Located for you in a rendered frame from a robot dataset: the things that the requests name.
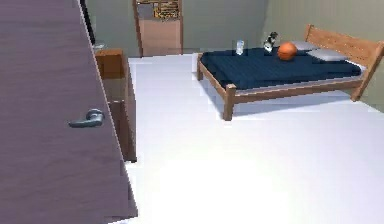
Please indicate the wooden bed with blue cover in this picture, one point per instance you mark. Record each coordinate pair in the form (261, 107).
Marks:
(266, 71)

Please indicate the brown wooden chest of drawers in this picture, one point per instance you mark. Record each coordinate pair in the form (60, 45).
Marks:
(118, 86)

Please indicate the brown wooden shelf cabinet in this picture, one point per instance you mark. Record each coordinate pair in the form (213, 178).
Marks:
(160, 28)

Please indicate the small black and white object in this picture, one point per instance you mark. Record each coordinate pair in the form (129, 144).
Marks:
(270, 41)

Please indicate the orange ball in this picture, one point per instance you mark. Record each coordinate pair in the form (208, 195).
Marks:
(287, 50)

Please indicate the grey pillow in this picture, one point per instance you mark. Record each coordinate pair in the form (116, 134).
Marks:
(327, 54)
(304, 45)

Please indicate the purple-brown room door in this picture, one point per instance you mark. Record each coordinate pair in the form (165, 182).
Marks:
(46, 100)

